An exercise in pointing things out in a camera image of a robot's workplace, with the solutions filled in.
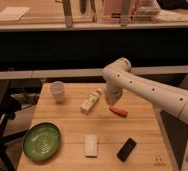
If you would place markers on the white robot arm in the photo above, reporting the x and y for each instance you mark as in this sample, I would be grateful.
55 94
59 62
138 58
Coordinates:
171 99

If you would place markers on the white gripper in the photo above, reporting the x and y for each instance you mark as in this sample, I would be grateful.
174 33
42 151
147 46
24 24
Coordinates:
112 97

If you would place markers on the white paper sheet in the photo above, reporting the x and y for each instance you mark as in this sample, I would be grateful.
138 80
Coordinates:
12 13

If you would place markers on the black smartphone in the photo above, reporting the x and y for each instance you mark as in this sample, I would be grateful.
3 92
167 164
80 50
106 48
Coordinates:
126 149

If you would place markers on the black office chair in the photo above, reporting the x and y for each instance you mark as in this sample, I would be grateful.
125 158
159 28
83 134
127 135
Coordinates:
0 110

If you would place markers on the green plate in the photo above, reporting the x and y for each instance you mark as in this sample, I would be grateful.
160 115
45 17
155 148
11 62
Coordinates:
42 141

